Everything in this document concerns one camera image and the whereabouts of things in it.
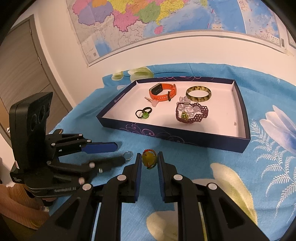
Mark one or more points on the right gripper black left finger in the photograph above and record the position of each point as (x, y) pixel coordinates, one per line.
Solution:
(94, 212)

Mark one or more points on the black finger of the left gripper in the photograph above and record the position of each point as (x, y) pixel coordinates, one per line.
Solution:
(97, 164)
(92, 144)

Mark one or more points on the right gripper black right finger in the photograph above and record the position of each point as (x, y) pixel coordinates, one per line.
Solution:
(204, 212)

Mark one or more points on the pink hair clip charm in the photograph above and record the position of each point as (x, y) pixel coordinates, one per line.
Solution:
(153, 102)

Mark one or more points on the small green gem earring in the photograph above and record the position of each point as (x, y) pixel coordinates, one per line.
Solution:
(184, 116)

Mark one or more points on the tortoiseshell bangle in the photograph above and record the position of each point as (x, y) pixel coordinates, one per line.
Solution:
(198, 93)

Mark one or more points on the left forearm orange sleeve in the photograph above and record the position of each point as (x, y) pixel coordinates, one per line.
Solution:
(18, 206)

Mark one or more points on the grey wardrobe door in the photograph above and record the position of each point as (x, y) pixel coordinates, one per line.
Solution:
(25, 71)

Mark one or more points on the blue floral bed sheet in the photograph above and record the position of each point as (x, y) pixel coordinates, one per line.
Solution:
(261, 180)

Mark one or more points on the dark blue shallow box tray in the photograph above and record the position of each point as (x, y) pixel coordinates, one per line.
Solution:
(219, 123)

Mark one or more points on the colourful wall map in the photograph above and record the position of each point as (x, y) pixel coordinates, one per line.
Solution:
(104, 28)

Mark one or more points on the white wall socket panel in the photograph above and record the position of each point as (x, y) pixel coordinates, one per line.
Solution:
(291, 41)

